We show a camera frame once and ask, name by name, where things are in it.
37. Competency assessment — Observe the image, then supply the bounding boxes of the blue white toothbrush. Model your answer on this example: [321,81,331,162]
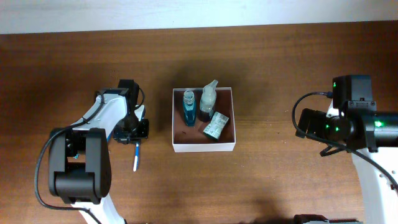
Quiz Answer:
[133,142,140,172]

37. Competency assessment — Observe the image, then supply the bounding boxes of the teal mouthwash bottle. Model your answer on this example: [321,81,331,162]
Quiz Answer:
[183,90,196,127]

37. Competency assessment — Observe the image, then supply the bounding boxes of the clear dark spray bottle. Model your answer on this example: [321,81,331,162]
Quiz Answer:
[199,80,218,122]

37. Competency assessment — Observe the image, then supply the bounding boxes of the green Dettol soap box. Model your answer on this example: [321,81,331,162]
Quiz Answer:
[203,112,229,140]

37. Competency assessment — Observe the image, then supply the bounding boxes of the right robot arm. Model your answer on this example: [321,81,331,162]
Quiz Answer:
[292,108,397,223]

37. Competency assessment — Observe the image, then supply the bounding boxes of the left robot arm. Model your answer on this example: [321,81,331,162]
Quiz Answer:
[44,79,149,223]

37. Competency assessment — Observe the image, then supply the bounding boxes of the white cardboard box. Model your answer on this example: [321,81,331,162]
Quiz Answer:
[172,87,236,152]

